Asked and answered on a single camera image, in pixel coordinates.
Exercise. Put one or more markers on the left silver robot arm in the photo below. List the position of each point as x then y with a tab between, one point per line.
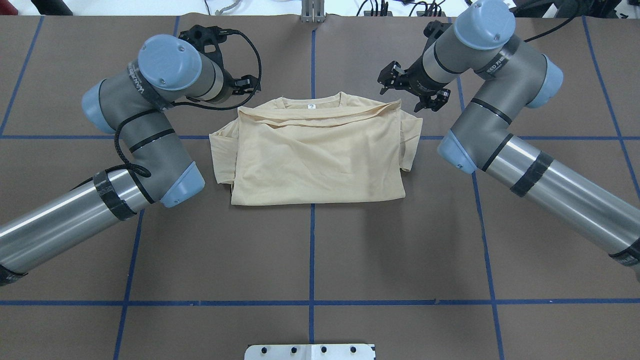
154	167

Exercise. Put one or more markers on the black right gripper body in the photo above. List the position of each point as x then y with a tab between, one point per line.
414	79

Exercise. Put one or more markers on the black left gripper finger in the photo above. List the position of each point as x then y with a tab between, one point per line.
245	85

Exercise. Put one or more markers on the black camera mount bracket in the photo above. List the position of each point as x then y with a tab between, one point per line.
433	31

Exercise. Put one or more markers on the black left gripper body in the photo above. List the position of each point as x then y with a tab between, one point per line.
229	83

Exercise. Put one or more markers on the aluminium frame post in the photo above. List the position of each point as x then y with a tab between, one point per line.
313	11

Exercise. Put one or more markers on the left gripper camera bracket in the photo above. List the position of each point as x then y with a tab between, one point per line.
207	40

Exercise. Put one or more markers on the beige long-sleeve printed shirt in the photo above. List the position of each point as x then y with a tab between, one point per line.
338	149

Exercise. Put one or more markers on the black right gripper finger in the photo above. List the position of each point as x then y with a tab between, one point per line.
432	100
392	77

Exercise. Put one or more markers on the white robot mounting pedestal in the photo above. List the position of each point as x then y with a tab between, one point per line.
324	351

